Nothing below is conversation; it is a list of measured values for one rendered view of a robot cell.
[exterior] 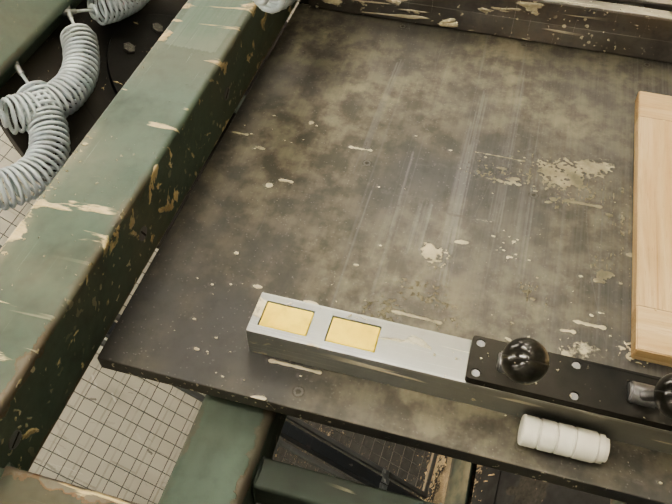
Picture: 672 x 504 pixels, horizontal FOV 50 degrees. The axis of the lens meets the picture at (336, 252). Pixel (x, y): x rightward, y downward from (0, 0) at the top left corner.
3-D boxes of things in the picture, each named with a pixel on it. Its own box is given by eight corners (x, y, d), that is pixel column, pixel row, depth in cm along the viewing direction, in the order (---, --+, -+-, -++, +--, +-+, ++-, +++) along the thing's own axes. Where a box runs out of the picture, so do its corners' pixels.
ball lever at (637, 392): (656, 420, 66) (711, 428, 53) (614, 410, 67) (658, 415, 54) (663, 380, 67) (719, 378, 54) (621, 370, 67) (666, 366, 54)
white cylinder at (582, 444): (515, 449, 68) (601, 471, 66) (521, 436, 65) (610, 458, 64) (518, 422, 69) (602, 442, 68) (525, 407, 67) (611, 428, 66)
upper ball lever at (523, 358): (525, 389, 68) (548, 389, 55) (486, 379, 69) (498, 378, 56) (533, 350, 69) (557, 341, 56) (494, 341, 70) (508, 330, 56)
